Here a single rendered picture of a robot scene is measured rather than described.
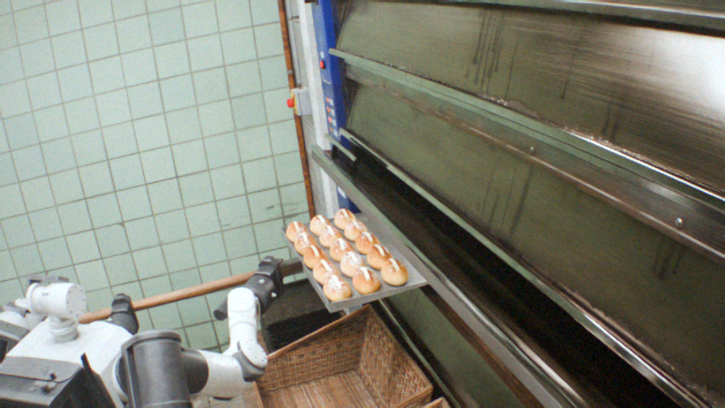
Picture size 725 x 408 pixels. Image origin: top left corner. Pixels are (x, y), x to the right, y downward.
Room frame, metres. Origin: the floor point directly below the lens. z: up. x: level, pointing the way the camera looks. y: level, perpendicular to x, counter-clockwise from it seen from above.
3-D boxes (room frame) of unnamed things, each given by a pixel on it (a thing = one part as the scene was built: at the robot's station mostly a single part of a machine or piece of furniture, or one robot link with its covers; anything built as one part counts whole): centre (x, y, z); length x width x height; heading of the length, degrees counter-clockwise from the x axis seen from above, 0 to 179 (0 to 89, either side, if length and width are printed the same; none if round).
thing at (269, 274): (1.51, 0.28, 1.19); 0.12 x 0.10 x 0.13; 161
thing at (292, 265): (1.61, 0.23, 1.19); 0.09 x 0.04 x 0.03; 107
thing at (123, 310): (1.39, 0.68, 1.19); 0.12 x 0.10 x 0.13; 9
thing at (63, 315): (0.97, 0.60, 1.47); 0.10 x 0.07 x 0.09; 77
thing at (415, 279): (1.67, 0.02, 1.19); 0.55 x 0.36 x 0.03; 17
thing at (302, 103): (2.58, 0.19, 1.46); 0.10 x 0.07 x 0.10; 15
